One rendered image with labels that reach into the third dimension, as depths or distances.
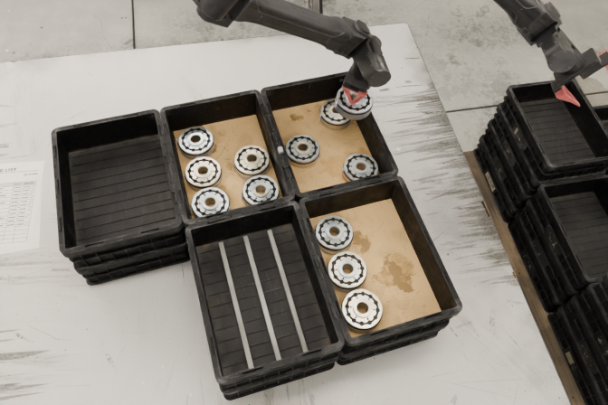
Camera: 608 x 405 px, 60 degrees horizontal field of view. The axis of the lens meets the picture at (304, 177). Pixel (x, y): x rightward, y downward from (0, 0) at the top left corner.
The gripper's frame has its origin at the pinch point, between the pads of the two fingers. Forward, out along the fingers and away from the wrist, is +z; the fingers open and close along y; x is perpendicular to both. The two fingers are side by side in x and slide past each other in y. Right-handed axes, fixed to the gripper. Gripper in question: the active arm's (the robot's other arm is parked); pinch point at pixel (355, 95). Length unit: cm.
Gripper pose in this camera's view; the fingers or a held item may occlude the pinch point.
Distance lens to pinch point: 146.6
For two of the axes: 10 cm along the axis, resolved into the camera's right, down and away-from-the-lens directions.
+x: -9.1, -3.9, 1.4
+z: -1.0, 5.3, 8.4
